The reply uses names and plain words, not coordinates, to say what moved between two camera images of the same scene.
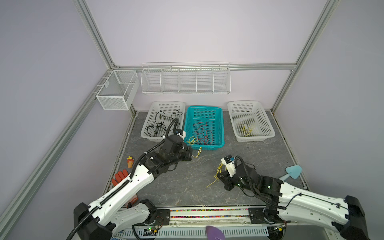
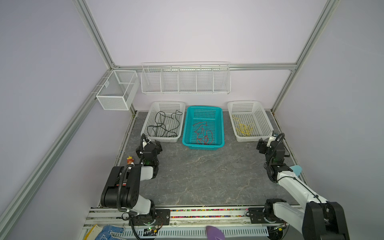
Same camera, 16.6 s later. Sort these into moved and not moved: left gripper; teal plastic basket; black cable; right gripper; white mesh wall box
Moved: left gripper; right gripper
Not moved: black cable; teal plastic basket; white mesh wall box
